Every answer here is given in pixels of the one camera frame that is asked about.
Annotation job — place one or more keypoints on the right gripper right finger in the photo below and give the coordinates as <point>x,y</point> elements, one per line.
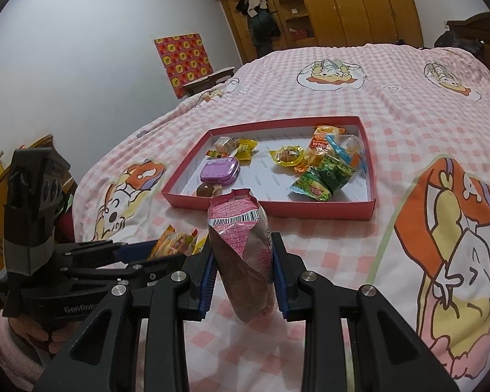
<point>387,355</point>

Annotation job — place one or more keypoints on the red yellow patterned board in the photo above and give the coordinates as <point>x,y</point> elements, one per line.
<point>184,59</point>

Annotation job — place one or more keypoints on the orange rice cracker pack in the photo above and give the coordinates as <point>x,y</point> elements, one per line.
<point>318,147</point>

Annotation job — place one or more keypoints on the blue clear candy packet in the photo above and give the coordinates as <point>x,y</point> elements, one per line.
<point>350,149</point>

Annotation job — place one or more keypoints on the dark wooden headboard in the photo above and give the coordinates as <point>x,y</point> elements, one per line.
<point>472,35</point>

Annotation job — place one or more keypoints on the dark hanging clothes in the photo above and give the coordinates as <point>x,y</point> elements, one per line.
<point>262,25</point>

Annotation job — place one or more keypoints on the clear burger gummy packet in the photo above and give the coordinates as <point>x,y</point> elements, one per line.
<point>225,143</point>

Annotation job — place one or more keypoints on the small wooden side table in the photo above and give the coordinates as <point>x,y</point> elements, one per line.
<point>207,82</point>

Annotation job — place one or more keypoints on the green snack packet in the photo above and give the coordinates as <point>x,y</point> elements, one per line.
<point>321,182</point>

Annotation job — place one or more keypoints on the pink cardboard box tray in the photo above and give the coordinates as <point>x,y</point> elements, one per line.
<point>270,182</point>

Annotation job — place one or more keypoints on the left hand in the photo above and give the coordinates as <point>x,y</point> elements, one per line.
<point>32,332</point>

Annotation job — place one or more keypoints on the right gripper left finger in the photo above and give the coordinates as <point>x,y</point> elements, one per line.
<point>102,354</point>

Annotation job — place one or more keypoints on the pink checkered bed sheet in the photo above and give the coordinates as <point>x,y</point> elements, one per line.
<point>427,117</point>

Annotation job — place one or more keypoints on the chocolate ball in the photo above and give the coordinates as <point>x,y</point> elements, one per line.
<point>208,189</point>

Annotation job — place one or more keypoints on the purple mint tin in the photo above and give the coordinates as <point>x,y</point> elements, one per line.
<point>223,171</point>

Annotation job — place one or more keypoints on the yellow jelly cup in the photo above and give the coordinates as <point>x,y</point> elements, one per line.
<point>288,156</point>

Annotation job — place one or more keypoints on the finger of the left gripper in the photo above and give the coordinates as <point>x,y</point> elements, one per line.
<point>134,252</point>
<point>146,273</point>

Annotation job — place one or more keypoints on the pink brown snack bag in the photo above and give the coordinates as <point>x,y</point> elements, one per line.
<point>240,239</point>

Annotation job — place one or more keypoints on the wooden wardrobe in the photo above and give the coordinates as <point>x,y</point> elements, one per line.
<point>329,23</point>

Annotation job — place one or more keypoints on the yellow candy packet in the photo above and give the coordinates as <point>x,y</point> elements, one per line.
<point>244,150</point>

